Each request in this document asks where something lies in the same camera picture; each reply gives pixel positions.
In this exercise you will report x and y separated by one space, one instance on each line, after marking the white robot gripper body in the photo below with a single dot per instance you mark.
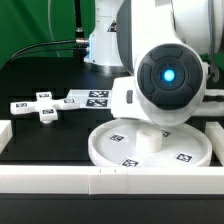
126 104

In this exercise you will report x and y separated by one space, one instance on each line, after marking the white round table top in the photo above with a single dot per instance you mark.
134 143

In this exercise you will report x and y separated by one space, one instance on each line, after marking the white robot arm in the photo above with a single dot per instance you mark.
160 44

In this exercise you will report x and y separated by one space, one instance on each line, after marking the white marker sheet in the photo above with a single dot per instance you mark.
92 99

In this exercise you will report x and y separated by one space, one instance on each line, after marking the white cross-shaped table base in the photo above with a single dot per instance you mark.
45 106

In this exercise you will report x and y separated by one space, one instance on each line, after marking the black vertical pole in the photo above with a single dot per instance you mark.
79 33

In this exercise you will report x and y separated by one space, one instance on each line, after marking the white right fence block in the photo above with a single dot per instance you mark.
215 132

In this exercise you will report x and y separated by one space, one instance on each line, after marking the white fence block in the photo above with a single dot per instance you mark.
5 133
215 132

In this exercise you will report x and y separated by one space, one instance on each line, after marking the white left fence block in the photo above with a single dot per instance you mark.
5 133

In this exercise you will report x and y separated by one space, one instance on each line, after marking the white front fence rail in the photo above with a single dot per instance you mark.
104 180

